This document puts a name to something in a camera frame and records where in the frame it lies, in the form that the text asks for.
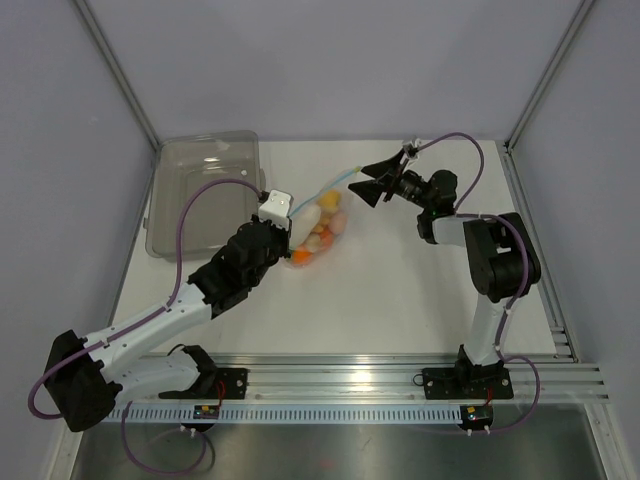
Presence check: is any yellow fake fruit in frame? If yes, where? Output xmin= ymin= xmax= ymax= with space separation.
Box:
xmin=317 ymin=190 xmax=342 ymax=214

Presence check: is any frame post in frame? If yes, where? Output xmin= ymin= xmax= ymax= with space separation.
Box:
xmin=504 ymin=0 xmax=599 ymax=154
xmin=70 ymin=0 xmax=160 ymax=152

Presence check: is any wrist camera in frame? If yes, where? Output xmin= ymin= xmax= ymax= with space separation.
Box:
xmin=257 ymin=189 xmax=293 ymax=231
xmin=402 ymin=138 xmax=421 ymax=160

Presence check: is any clear plastic container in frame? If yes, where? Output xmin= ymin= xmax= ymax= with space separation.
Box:
xmin=143 ymin=130 xmax=265 ymax=261

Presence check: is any right controller board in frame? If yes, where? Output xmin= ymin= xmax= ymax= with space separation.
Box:
xmin=462 ymin=405 xmax=494 ymax=428

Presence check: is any left controller board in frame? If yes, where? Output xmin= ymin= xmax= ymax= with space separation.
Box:
xmin=193 ymin=405 xmax=220 ymax=420

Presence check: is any white slotted cable duct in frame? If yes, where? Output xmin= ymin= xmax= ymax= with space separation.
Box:
xmin=106 ymin=403 xmax=462 ymax=425

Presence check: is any orange fake fruit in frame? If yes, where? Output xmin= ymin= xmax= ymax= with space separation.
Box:
xmin=290 ymin=249 xmax=314 ymax=266

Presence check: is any controller board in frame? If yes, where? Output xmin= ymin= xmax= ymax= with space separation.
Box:
xmin=193 ymin=405 xmax=220 ymax=420
xmin=462 ymin=405 xmax=494 ymax=428

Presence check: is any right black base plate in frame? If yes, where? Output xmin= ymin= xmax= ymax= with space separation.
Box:
xmin=421 ymin=367 xmax=514 ymax=400

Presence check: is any left frame post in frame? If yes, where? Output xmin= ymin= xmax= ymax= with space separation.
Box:
xmin=70 ymin=0 xmax=160 ymax=152

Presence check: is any aluminium mounting rail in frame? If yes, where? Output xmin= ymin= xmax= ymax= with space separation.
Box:
xmin=134 ymin=353 xmax=610 ymax=404

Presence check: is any white fake radish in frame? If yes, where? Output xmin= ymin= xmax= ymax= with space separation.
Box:
xmin=289 ymin=204 xmax=322 ymax=250

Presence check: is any zip top bag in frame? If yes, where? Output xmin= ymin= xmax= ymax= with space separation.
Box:
xmin=286 ymin=166 xmax=361 ymax=268

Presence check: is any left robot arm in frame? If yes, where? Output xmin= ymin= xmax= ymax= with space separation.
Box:
xmin=44 ymin=213 xmax=291 ymax=432

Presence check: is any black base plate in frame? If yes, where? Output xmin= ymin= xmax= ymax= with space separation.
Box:
xmin=158 ymin=367 xmax=249 ymax=400
xmin=421 ymin=367 xmax=514 ymax=400

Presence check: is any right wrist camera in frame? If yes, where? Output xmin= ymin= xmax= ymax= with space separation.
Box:
xmin=402 ymin=138 xmax=421 ymax=160

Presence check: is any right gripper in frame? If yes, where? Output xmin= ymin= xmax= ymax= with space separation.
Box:
xmin=349 ymin=149 xmax=433 ymax=212

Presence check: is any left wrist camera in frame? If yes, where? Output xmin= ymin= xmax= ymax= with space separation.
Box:
xmin=257 ymin=189 xmax=293 ymax=231

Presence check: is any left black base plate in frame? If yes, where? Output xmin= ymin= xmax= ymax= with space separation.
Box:
xmin=158 ymin=367 xmax=249 ymax=400

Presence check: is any right frame post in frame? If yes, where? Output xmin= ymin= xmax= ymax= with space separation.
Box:
xmin=504 ymin=0 xmax=599 ymax=154

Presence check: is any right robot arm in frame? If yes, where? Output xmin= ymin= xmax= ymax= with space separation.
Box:
xmin=348 ymin=151 xmax=541 ymax=400

